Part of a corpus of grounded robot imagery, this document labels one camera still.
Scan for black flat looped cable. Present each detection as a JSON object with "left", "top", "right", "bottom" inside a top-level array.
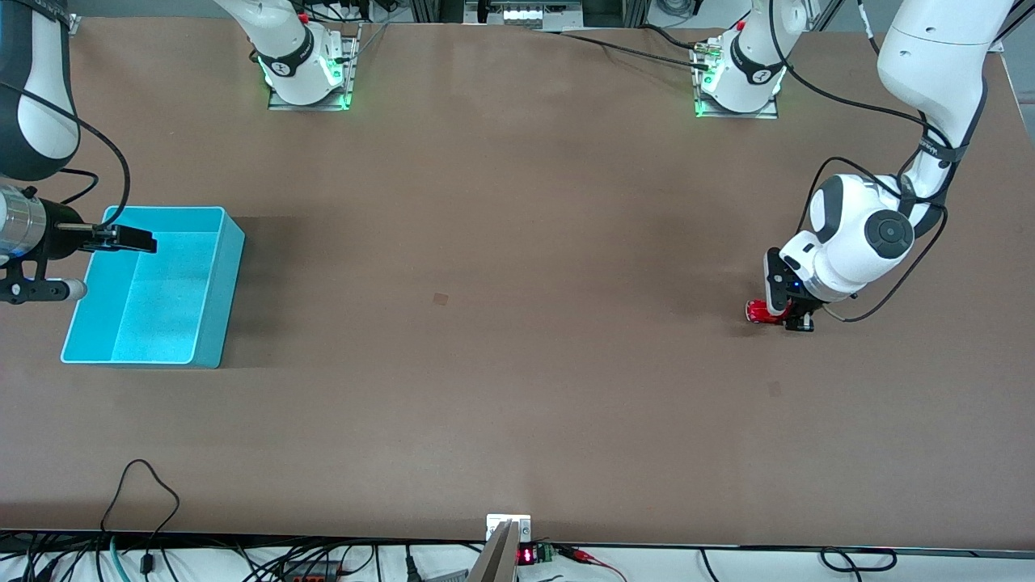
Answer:
[{"left": 820, "top": 547, "right": 899, "bottom": 574}]

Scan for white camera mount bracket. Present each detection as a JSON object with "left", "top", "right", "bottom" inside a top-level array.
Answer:
[{"left": 486, "top": 514, "right": 532, "bottom": 543}]

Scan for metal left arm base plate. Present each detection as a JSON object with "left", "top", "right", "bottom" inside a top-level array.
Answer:
[{"left": 694, "top": 39, "right": 779, "bottom": 120}]

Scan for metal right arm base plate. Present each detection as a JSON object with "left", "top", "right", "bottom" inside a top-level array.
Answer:
[{"left": 267, "top": 23, "right": 361, "bottom": 112}]

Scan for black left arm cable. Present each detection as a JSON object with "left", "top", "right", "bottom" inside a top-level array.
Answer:
[{"left": 768, "top": 0, "right": 949, "bottom": 324}]

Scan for aluminium camera post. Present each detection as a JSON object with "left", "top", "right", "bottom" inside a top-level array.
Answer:
[{"left": 467, "top": 521, "right": 519, "bottom": 582}]

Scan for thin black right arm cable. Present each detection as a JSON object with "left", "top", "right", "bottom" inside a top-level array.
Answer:
[{"left": 58, "top": 168, "right": 99, "bottom": 205}]

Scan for blue plastic box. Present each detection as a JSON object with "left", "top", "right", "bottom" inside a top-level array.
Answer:
[{"left": 61, "top": 206, "right": 246, "bottom": 369}]

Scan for aluminium frame with light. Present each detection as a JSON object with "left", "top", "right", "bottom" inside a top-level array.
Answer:
[{"left": 408, "top": 0, "right": 649, "bottom": 27}]

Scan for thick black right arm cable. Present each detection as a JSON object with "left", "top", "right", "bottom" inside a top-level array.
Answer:
[{"left": 0, "top": 81, "right": 132, "bottom": 229}]

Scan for grey thin cable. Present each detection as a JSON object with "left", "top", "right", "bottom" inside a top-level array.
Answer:
[{"left": 354, "top": 23, "right": 391, "bottom": 59}]

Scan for long black table cable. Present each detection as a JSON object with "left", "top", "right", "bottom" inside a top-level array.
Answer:
[{"left": 530, "top": 28, "right": 714, "bottom": 64}]

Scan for black looped thin cable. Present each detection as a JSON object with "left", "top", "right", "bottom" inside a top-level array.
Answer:
[{"left": 100, "top": 459, "right": 181, "bottom": 576}]

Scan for black orange power strip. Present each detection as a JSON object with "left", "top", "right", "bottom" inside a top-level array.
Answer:
[{"left": 281, "top": 561, "right": 342, "bottom": 582}]

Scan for red wire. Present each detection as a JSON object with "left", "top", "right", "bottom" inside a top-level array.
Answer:
[{"left": 556, "top": 546, "right": 628, "bottom": 582}]

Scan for short black table cable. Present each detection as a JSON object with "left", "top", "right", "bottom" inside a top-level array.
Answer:
[{"left": 639, "top": 23, "right": 706, "bottom": 53}]

